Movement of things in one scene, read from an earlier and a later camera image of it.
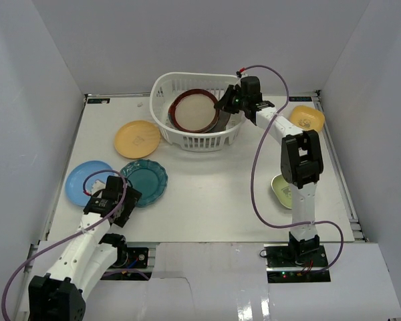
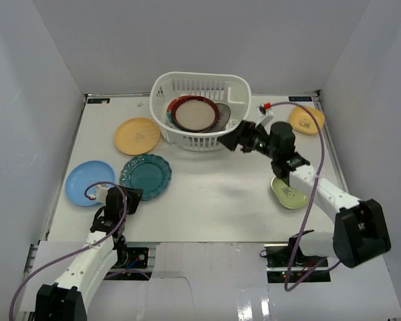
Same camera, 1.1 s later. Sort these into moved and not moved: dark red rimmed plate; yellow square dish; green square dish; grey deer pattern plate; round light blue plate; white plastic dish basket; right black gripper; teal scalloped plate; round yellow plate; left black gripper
Moved: dark red rimmed plate; round yellow plate; right black gripper; teal scalloped plate
Not moved: white plastic dish basket; yellow square dish; green square dish; grey deer pattern plate; round light blue plate; left black gripper
